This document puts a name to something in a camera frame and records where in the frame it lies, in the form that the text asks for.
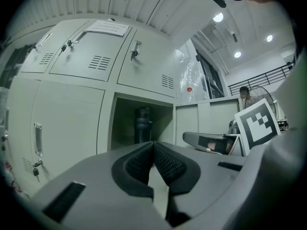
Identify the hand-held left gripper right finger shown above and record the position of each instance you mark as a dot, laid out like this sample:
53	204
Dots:
211	176

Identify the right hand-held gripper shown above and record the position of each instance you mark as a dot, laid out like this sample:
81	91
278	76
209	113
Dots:
259	126

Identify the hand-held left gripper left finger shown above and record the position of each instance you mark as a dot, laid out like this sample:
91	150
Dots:
96	200

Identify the black Freedom bottle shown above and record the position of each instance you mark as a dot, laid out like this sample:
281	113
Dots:
143	126

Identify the grey metal locker cabinet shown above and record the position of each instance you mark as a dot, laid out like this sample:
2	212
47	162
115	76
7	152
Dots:
72	104

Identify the black framed window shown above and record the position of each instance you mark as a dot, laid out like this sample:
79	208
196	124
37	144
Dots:
212	80

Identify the clear plastic wrap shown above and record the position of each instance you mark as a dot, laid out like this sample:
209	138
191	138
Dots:
189	71

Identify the black standing fan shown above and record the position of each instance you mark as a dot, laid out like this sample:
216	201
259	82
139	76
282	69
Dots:
262	93

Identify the black metal railing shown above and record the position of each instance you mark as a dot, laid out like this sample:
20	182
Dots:
263	78

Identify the round ceiling light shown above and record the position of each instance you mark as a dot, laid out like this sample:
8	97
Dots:
237	54
218	17
269	38

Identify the white paper note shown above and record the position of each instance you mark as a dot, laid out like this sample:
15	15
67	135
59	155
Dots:
108	27

